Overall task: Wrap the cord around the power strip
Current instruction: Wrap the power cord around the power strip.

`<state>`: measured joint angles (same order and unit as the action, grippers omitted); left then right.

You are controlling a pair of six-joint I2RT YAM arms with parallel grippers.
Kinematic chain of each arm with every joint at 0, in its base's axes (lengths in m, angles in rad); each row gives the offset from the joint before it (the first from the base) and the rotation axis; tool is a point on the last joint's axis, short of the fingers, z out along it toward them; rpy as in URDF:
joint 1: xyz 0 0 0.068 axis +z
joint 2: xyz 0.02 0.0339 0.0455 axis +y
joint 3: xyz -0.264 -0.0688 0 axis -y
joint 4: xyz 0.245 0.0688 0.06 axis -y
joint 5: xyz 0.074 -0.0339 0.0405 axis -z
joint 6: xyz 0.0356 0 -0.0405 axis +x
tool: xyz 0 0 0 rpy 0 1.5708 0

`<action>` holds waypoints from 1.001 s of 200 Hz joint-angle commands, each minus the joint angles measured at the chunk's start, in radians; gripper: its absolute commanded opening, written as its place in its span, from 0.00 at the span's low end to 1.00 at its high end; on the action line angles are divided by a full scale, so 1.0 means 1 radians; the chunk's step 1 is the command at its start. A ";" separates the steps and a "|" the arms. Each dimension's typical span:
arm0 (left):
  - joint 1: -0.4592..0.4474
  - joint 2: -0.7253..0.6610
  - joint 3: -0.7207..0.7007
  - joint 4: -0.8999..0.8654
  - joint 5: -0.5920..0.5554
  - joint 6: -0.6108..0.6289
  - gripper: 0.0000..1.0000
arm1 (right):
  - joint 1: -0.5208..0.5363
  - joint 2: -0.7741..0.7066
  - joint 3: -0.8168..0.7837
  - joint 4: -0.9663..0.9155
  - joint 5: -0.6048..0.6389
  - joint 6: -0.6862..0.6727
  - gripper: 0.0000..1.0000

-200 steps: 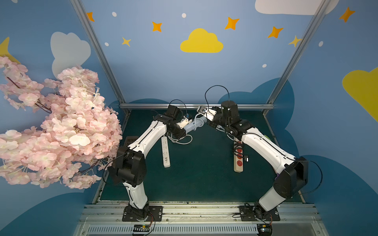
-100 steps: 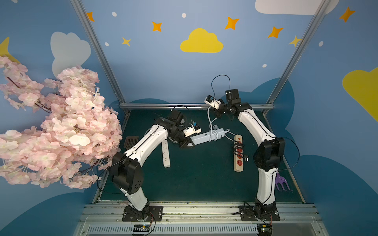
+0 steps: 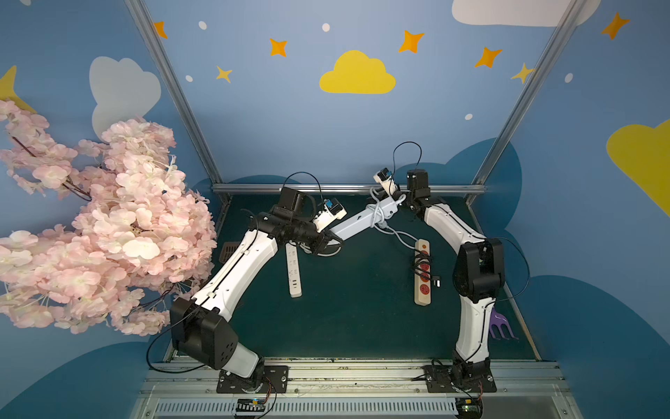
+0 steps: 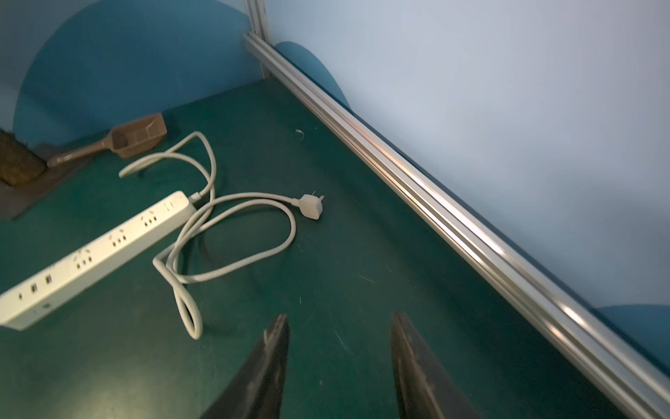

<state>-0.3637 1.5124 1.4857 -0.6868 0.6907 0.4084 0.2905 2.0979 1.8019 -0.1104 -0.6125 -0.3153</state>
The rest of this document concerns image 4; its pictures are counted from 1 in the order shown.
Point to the white power strip usb ports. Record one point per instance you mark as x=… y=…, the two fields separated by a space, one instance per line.
x=190 y=215

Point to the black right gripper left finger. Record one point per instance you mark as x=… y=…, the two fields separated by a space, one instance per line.
x=257 y=389

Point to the pink cherry blossom tree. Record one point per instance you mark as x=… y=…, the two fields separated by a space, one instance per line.
x=19 y=165

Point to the black slotted spatula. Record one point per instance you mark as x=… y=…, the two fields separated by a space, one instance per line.
x=126 y=141

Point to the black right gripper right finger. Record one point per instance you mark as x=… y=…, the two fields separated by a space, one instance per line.
x=423 y=388

